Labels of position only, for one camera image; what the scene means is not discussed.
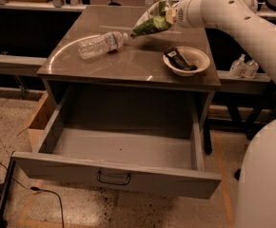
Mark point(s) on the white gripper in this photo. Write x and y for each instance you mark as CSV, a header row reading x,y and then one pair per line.
x,y
183,15

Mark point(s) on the green jalapeno chip bag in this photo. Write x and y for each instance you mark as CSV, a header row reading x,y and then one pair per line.
x,y
154,19

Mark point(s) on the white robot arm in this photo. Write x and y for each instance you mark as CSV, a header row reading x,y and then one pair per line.
x,y
256,201

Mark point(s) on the grey metal drawer cabinet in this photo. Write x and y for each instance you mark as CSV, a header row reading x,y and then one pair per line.
x,y
139,64

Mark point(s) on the open grey top drawer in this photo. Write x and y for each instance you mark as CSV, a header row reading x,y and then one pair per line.
x,y
154,137

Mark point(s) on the black snack bar wrapper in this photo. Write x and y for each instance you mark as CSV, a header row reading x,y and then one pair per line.
x,y
177,60

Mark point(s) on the white paper bowl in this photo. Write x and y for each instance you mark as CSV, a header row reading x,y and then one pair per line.
x,y
193,56

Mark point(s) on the clear plastic water bottle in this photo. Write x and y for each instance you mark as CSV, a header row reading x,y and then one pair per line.
x,y
101,44

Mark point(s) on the clear sanitizer bottle left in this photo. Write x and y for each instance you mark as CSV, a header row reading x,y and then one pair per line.
x,y
237,67

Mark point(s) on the clear sanitizer bottle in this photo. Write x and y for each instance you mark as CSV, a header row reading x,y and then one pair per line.
x,y
250,69
237,67

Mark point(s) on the clear sanitizer bottle right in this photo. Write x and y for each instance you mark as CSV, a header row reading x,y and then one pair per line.
x,y
250,69

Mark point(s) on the brown cardboard box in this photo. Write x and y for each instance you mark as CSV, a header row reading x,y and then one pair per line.
x,y
34,126

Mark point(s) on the black metal stand leg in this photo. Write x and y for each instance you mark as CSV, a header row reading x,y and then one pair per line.
x,y
5,190

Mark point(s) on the grey side bench rail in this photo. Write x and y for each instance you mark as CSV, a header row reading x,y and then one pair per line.
x,y
20,65

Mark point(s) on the black metal drawer handle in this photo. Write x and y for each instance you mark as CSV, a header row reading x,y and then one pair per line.
x,y
113,179

